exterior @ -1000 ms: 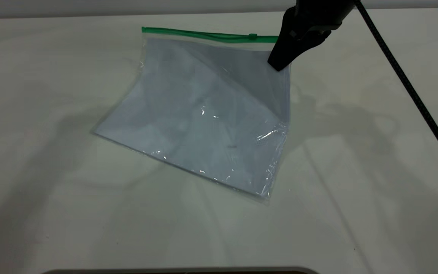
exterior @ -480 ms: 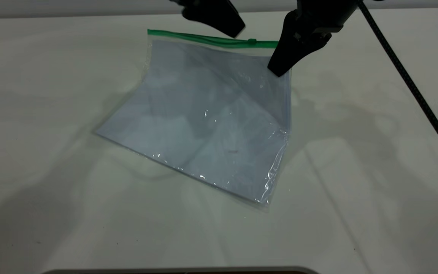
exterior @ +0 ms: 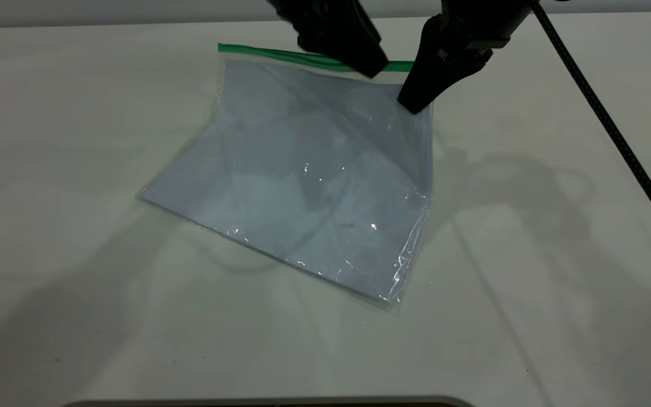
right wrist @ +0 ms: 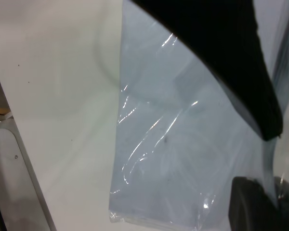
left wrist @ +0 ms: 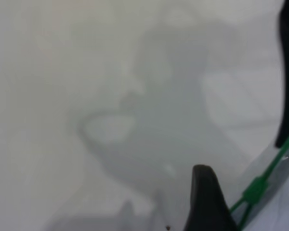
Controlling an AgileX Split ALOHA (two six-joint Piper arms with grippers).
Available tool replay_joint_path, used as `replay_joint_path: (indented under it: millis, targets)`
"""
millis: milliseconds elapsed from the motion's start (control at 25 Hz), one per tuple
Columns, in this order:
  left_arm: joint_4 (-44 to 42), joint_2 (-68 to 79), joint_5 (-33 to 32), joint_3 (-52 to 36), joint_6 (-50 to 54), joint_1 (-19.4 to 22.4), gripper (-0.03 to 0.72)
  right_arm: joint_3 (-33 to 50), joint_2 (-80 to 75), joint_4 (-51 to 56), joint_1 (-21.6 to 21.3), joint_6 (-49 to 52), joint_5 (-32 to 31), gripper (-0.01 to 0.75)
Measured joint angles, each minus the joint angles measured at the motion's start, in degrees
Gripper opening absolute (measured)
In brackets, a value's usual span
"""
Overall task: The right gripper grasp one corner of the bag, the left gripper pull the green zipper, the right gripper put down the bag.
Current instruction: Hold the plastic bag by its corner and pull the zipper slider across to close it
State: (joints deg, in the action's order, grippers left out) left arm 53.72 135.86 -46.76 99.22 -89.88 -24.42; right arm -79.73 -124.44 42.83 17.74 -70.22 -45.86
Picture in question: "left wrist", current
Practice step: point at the clear zip bag green strip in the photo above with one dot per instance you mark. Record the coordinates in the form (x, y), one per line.
(279, 197)

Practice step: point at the clear green-zip plastic pouch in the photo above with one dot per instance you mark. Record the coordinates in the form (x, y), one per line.
(287, 207)

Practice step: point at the green zipper slider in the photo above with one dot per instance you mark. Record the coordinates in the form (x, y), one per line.
(256, 190)

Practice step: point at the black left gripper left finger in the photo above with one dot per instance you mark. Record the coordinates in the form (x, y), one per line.
(207, 204)

